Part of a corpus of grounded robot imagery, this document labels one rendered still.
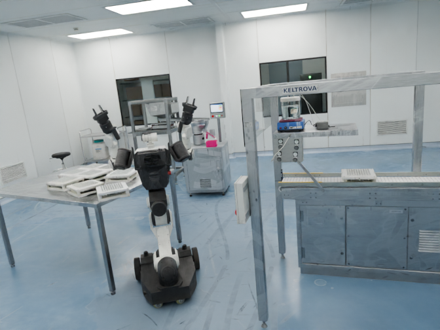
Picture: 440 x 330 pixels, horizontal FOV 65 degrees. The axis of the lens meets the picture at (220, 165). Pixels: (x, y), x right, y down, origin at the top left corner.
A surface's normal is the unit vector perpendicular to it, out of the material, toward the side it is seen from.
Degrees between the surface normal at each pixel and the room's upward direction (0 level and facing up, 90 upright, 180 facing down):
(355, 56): 90
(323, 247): 92
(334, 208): 90
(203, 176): 90
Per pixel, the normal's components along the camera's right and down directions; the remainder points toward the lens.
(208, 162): -0.18, 0.22
